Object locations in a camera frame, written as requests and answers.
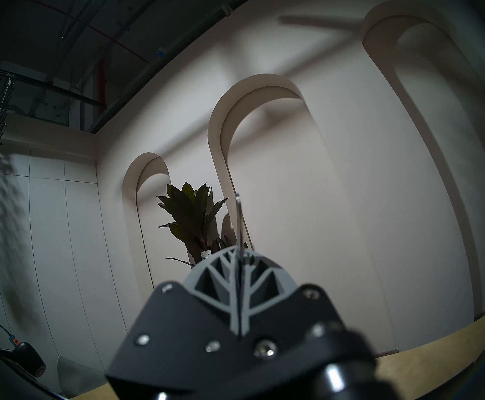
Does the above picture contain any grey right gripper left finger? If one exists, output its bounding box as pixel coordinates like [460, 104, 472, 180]
[106, 247, 241, 400]

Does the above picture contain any tall dark green potted plant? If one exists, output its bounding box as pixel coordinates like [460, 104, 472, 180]
[157, 182, 251, 267]

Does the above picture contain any rolled grey mat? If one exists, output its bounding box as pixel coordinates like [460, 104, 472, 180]
[57, 354, 107, 398]

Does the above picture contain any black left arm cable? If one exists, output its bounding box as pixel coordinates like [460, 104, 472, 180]
[0, 323, 18, 348]

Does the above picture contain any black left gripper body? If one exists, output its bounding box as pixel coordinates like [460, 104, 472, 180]
[0, 335, 66, 400]

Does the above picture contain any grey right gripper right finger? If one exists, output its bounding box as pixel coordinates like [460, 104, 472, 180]
[239, 250, 372, 393]

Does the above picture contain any glass balcony railing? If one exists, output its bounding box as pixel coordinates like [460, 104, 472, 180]
[0, 64, 107, 131]

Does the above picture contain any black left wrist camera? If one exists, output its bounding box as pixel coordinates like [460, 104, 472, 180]
[0, 341, 47, 379]

